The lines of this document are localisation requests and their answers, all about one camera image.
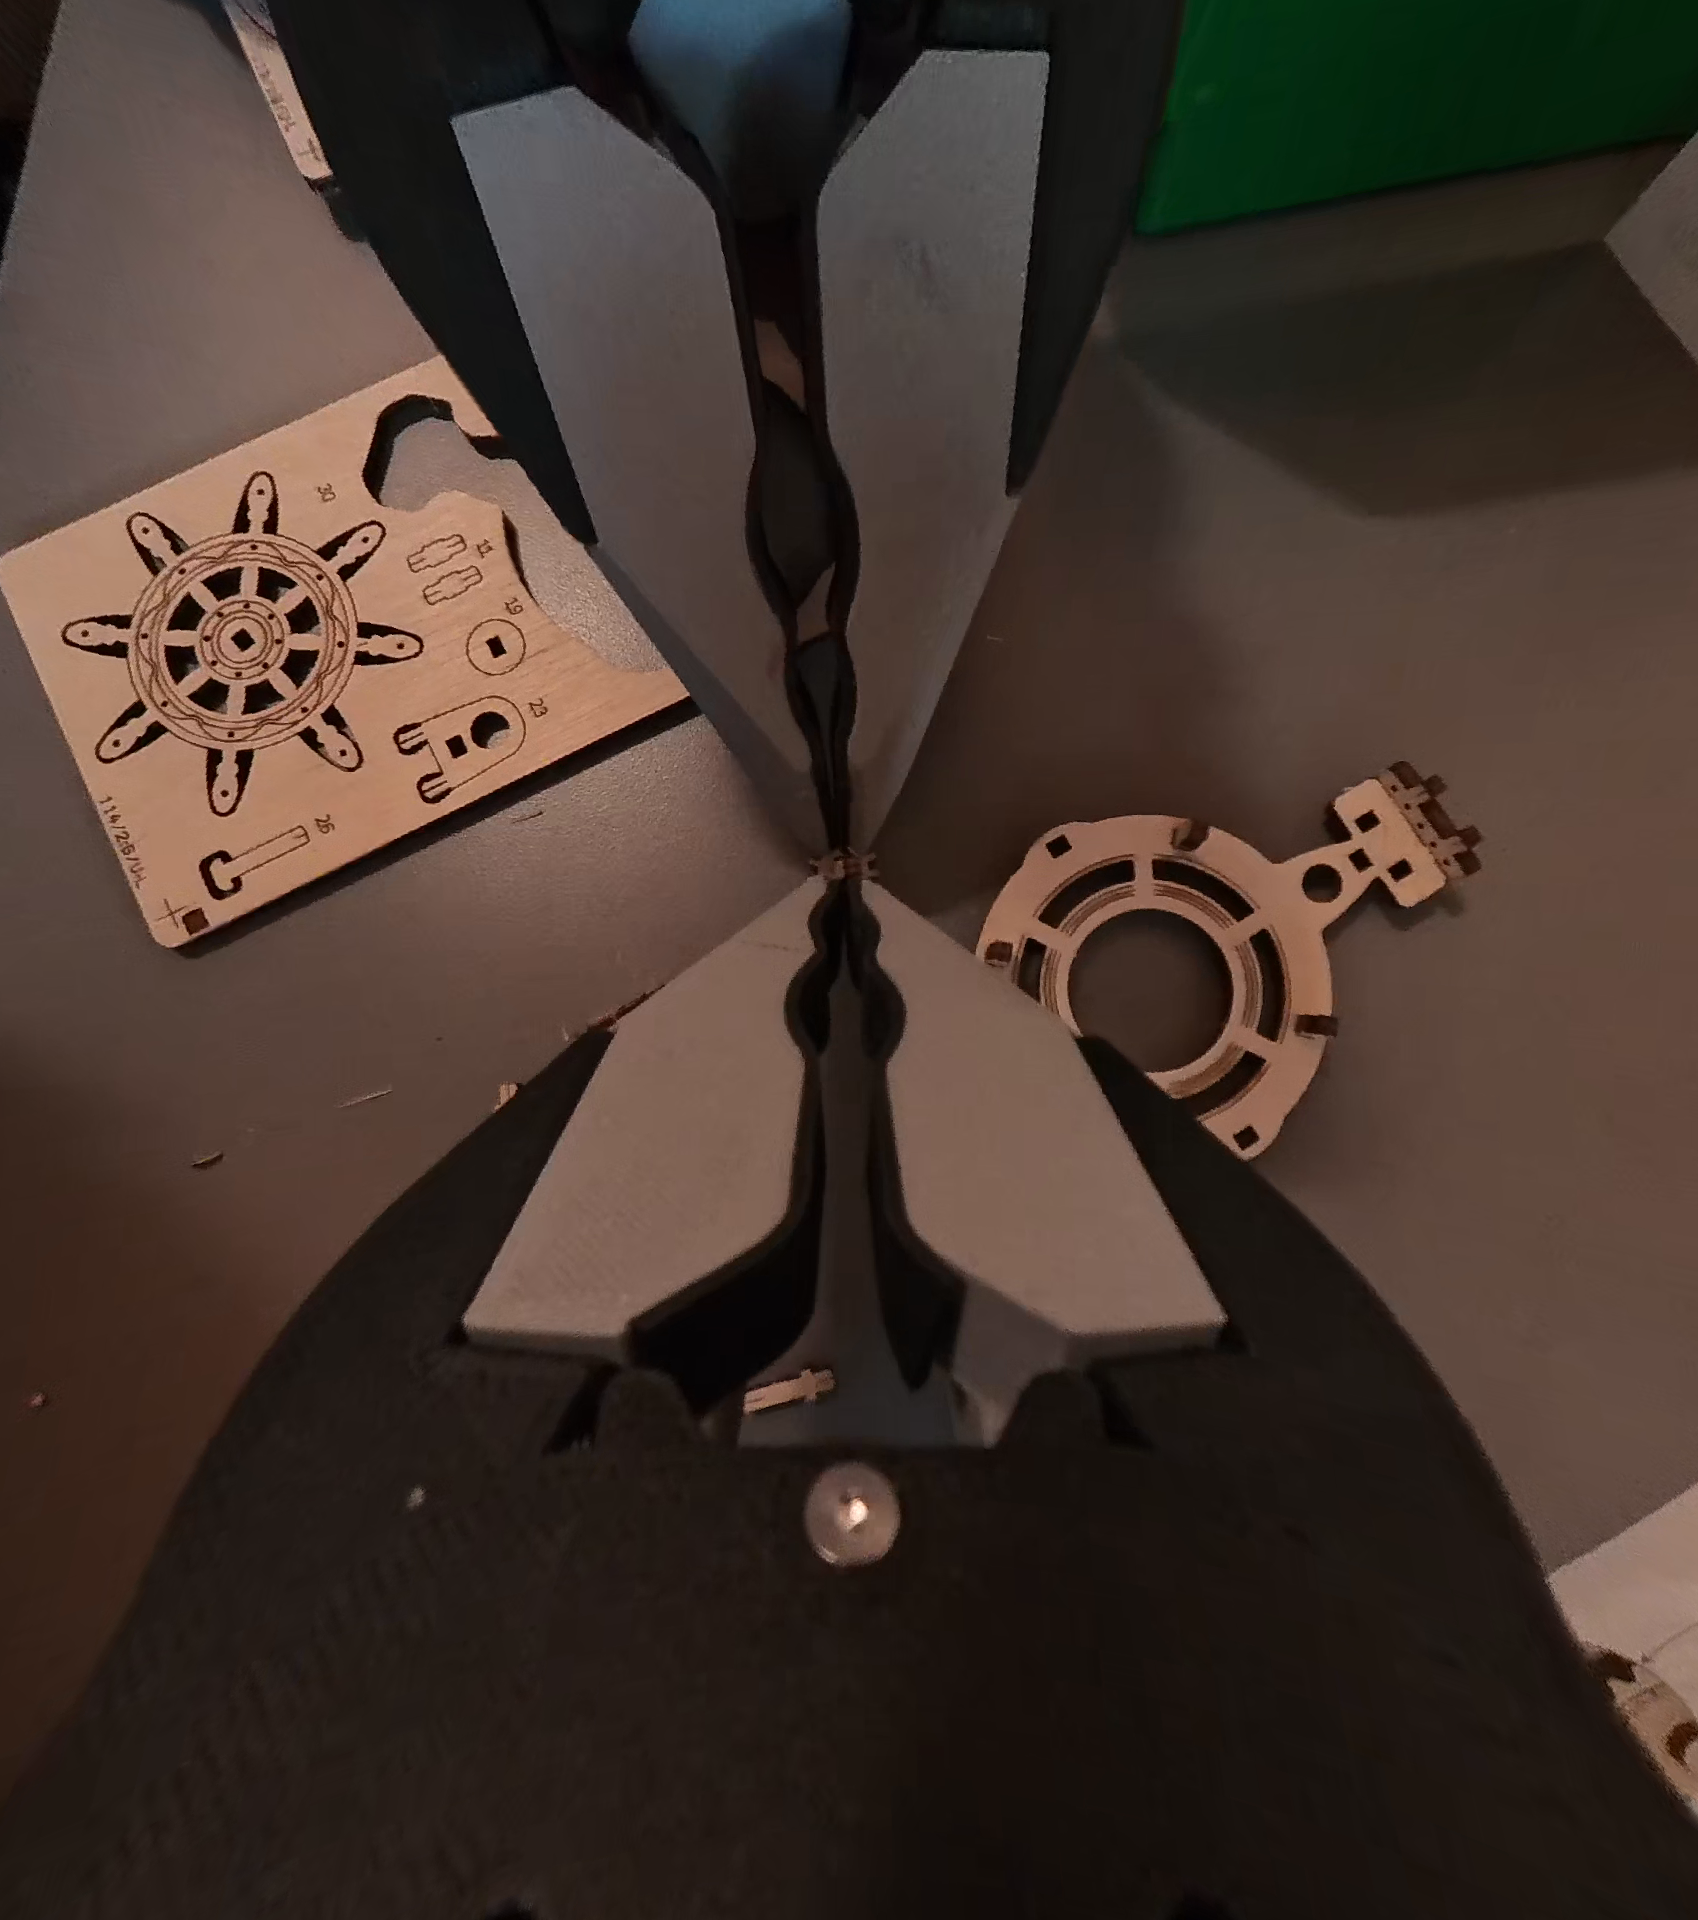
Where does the wooden parts sheet with wheel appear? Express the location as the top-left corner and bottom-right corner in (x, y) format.
(0, 354), (701, 950)

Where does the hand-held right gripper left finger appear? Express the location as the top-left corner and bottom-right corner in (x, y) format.
(461, 876), (835, 1403)

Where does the wooden ring assembly with handle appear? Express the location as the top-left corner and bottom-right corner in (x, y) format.
(973, 761), (1484, 1163)

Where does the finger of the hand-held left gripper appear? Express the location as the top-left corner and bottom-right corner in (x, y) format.
(810, 52), (1054, 857)
(449, 81), (827, 857)

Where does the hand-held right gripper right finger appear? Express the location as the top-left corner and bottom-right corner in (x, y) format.
(855, 883), (1226, 1441)

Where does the green plastic box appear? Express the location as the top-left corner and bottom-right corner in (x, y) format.
(1130, 0), (1698, 238)

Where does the small wooden parts sheet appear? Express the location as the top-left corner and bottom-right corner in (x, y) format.
(221, 0), (335, 189)

